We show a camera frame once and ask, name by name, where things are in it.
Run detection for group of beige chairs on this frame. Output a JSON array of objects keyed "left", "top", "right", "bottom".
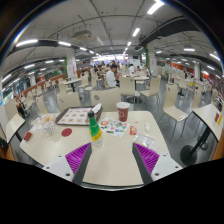
[{"left": 4, "top": 71, "right": 214, "bottom": 124}]

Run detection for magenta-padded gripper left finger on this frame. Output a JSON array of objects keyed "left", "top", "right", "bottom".
[{"left": 42, "top": 142, "right": 93, "bottom": 186}]

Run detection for colourful sticker flyer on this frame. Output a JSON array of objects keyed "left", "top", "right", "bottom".
[{"left": 98, "top": 117, "right": 130, "bottom": 139}]

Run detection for paper food wrapper with fries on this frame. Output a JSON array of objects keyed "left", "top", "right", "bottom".
[{"left": 31, "top": 113, "right": 59, "bottom": 133}]

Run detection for printed paper tray liner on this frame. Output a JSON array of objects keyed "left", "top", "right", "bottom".
[{"left": 58, "top": 107, "right": 94, "bottom": 126}]

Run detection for person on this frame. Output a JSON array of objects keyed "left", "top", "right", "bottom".
[
  {"left": 14, "top": 95, "right": 27, "bottom": 118},
  {"left": 105, "top": 63, "right": 122, "bottom": 88}
]

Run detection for dark brown food tray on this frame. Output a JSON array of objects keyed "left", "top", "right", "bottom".
[{"left": 55, "top": 105, "right": 104, "bottom": 127}]

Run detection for beige wooden chair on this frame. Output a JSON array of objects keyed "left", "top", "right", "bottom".
[
  {"left": 56, "top": 92, "right": 82, "bottom": 113},
  {"left": 90, "top": 88, "right": 122, "bottom": 113}
]

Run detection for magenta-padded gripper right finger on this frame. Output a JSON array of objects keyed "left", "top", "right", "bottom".
[{"left": 131, "top": 142, "right": 183, "bottom": 186}]

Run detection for group of ceiling lights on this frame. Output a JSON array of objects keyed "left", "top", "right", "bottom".
[{"left": 1, "top": 0, "right": 223, "bottom": 84}]

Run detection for green drink bottle black cap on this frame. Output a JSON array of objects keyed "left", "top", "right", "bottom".
[{"left": 87, "top": 109, "right": 105, "bottom": 150}]

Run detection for small red box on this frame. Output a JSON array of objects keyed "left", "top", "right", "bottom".
[{"left": 23, "top": 131, "right": 33, "bottom": 142}]

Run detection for crumpled white napkin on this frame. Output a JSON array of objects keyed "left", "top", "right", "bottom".
[{"left": 91, "top": 102, "right": 103, "bottom": 114}]

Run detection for flat round red coaster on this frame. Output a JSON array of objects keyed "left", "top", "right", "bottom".
[{"left": 61, "top": 127, "right": 73, "bottom": 138}]

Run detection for red paper cup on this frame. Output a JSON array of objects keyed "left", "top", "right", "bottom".
[{"left": 115, "top": 101, "right": 130, "bottom": 123}]

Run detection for beige table black pedestal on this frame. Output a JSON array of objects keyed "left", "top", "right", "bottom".
[
  {"left": 179, "top": 103, "right": 224, "bottom": 167},
  {"left": 0, "top": 113, "right": 26, "bottom": 151}
]

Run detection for clear plastic packet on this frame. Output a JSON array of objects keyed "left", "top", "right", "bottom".
[{"left": 133, "top": 132, "right": 158, "bottom": 151}]

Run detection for ceiling air conditioner unit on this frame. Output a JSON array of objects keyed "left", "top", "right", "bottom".
[{"left": 72, "top": 29, "right": 93, "bottom": 41}]

